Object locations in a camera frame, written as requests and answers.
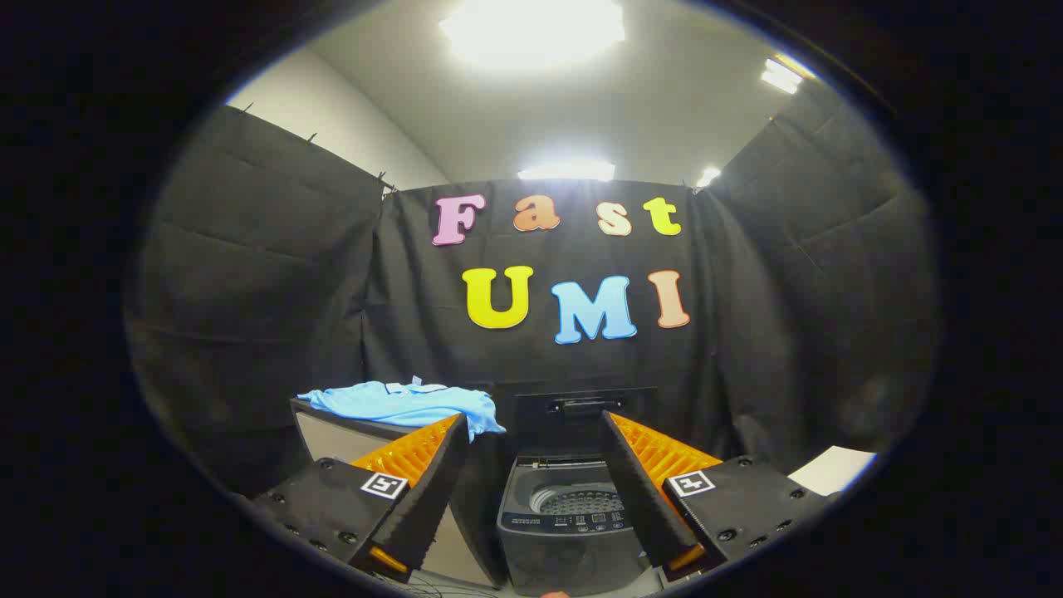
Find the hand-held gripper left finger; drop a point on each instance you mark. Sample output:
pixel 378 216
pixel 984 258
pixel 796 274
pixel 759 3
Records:
pixel 432 490

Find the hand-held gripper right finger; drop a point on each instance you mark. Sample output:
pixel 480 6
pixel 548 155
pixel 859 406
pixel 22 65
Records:
pixel 635 490

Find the light blue polo shirt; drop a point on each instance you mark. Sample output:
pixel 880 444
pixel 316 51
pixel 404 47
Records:
pixel 399 403

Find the grey washing machine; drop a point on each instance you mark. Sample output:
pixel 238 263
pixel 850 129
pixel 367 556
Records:
pixel 556 556

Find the grey cabinet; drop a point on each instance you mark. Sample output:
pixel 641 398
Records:
pixel 332 436

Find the white board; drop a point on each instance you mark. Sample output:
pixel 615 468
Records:
pixel 830 469

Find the black backdrop cloth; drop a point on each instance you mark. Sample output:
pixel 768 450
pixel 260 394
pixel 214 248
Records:
pixel 266 316

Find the ceiling light panel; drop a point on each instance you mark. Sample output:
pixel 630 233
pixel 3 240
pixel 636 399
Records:
pixel 707 176
pixel 781 75
pixel 566 171

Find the large ceiling light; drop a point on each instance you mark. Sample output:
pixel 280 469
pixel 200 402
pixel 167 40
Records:
pixel 531 29

